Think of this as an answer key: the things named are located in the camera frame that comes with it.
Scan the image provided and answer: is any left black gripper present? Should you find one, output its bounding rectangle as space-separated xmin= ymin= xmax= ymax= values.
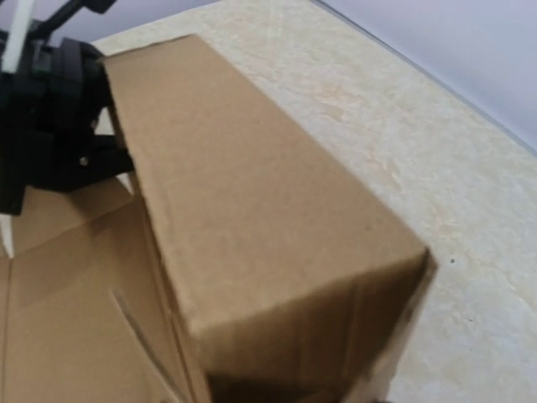
xmin=1 ymin=39 xmax=134 ymax=215

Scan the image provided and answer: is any brown cardboard box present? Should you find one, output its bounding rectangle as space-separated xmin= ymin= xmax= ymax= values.
xmin=1 ymin=34 xmax=435 ymax=402

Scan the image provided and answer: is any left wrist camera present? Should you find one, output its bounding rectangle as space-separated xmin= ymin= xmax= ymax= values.
xmin=1 ymin=0 xmax=115 ymax=74

